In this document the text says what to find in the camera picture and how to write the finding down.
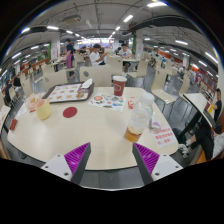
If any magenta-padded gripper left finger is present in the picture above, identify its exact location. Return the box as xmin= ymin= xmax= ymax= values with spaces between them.
xmin=40 ymin=142 xmax=92 ymax=186

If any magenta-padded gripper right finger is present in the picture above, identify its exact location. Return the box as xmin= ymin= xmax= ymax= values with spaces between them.
xmin=132 ymin=142 xmax=184 ymax=186

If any clear plastic drink bottle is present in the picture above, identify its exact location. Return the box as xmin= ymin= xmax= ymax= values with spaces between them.
xmin=124 ymin=92 xmax=156 ymax=143

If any white sticker with red print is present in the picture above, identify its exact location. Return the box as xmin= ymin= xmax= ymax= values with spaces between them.
xmin=152 ymin=127 xmax=178 ymax=148

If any flat round red coaster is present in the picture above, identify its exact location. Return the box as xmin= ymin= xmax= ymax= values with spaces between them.
xmin=62 ymin=106 xmax=78 ymax=119

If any yellow mug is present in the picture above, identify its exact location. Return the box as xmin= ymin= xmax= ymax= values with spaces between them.
xmin=34 ymin=98 xmax=52 ymax=121

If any colourful printed leaflet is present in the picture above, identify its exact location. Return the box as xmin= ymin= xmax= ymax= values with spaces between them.
xmin=87 ymin=92 xmax=126 ymax=113

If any person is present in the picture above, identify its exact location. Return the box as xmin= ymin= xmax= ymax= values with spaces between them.
xmin=63 ymin=38 xmax=76 ymax=80
xmin=11 ymin=71 xmax=24 ymax=98
xmin=178 ymin=123 xmax=224 ymax=161
xmin=89 ymin=43 xmax=108 ymax=67
xmin=211 ymin=87 xmax=224 ymax=123
xmin=3 ymin=79 xmax=14 ymax=108
xmin=117 ymin=42 xmax=134 ymax=73

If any dark brown food tray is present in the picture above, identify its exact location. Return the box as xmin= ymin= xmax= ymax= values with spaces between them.
xmin=42 ymin=81 xmax=95 ymax=104

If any small red card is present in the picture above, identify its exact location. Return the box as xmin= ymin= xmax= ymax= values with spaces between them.
xmin=9 ymin=118 xmax=18 ymax=132

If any white paper slip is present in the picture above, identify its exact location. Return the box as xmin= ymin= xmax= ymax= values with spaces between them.
xmin=13 ymin=104 xmax=30 ymax=120

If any beige chair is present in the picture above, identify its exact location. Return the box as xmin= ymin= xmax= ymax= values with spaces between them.
xmin=42 ymin=68 xmax=69 ymax=93
xmin=79 ymin=64 xmax=113 ymax=88
xmin=149 ymin=68 xmax=178 ymax=111

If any clear plastic food bag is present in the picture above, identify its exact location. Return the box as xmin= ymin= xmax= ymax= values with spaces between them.
xmin=24 ymin=93 xmax=46 ymax=113

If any white paper napkin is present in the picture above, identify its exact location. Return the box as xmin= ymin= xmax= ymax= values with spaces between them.
xmin=79 ymin=78 xmax=94 ymax=90

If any red paper cup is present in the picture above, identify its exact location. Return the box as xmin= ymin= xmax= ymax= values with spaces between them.
xmin=112 ymin=75 xmax=128 ymax=98

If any beige dining table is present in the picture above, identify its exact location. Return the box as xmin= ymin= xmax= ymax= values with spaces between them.
xmin=0 ymin=104 xmax=12 ymax=133
xmin=182 ymin=92 xmax=218 ymax=141

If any group of beige chairs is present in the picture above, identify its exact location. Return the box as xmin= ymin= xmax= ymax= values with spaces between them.
xmin=6 ymin=49 xmax=214 ymax=101

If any ceiling air conditioner unit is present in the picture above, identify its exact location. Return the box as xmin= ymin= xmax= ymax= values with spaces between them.
xmin=61 ymin=13 xmax=83 ymax=24

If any group of ceiling lights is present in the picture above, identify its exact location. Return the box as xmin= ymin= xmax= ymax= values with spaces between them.
xmin=1 ymin=1 xmax=219 ymax=78

